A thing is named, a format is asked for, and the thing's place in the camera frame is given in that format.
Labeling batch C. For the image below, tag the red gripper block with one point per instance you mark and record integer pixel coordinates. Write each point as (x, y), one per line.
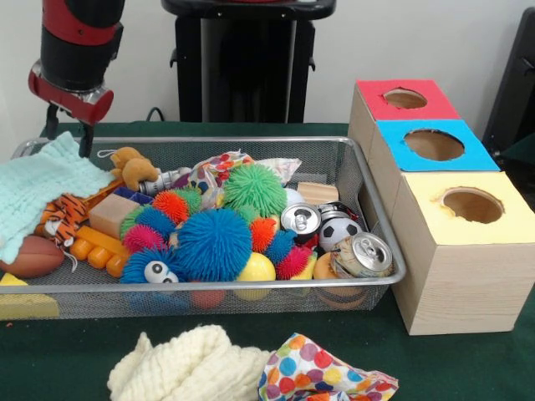
(71, 98)

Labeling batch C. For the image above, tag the mint green knitted cloth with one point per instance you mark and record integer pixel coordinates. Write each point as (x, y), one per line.
(38, 188)

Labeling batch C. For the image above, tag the tan plush animal toy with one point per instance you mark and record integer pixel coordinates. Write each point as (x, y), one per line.
(134, 167)

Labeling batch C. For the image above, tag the multicoloured spiky caterpillar toy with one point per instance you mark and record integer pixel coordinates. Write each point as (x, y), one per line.
(159, 219)
(280, 242)

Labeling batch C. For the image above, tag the green spiky rubber ball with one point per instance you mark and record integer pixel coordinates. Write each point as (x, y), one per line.
(255, 188)

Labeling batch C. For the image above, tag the cream knitted cloth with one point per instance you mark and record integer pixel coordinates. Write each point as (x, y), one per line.
(192, 368)

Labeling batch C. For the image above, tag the colourful patterned cloth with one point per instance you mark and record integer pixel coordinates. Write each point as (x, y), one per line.
(309, 368)

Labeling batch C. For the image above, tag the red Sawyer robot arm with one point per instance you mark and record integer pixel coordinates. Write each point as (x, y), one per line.
(79, 33)

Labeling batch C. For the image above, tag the shallow clear mesh bin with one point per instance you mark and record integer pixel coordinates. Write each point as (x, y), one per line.
(368, 167)

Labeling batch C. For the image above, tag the wooden box with three holes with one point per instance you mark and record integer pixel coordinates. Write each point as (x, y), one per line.
(460, 284)

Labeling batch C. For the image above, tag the orange striped tiger toy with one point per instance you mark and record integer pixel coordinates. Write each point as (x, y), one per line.
(65, 213)

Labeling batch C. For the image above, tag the wooden cube block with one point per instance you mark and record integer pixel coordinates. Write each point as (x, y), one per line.
(115, 213)

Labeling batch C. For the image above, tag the brown toy football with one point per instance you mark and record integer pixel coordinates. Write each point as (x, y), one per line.
(29, 256)

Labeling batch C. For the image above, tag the blue fuzzy googly-eyed toy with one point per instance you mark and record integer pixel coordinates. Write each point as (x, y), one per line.
(159, 269)

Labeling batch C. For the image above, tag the blue spiky rubber ball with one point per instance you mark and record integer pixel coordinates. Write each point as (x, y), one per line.
(213, 244)

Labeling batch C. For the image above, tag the crushed silver drink can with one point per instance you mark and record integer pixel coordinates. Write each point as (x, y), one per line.
(364, 255)

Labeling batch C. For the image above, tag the black panel stand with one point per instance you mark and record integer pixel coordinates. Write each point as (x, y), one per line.
(514, 83)

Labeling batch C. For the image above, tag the dark green table cloth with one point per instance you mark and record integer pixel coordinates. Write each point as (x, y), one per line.
(522, 150)
(468, 368)

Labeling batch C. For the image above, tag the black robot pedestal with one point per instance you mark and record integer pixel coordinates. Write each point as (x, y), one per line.
(242, 67)

